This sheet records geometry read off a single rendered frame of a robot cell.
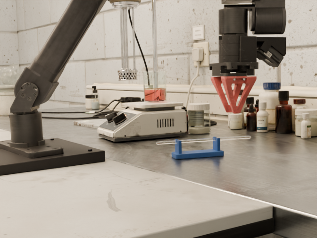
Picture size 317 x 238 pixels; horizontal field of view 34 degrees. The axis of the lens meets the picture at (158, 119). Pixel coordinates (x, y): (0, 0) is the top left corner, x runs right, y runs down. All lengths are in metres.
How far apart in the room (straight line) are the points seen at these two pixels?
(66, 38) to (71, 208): 0.43
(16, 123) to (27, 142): 0.04
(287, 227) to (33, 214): 0.31
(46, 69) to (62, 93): 1.99
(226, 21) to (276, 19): 0.10
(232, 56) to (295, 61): 0.56
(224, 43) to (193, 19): 0.90
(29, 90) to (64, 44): 0.11
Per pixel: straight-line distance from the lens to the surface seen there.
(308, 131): 1.27
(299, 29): 1.54
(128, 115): 1.29
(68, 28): 1.02
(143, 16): 2.20
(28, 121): 1.04
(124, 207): 0.67
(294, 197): 0.72
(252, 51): 1.02
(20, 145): 1.04
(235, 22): 1.02
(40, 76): 1.02
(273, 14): 1.04
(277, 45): 1.06
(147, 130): 1.27
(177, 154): 1.00
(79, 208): 0.68
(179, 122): 1.31
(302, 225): 0.65
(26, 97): 1.02
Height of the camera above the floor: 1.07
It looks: 5 degrees down
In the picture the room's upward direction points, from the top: 2 degrees counter-clockwise
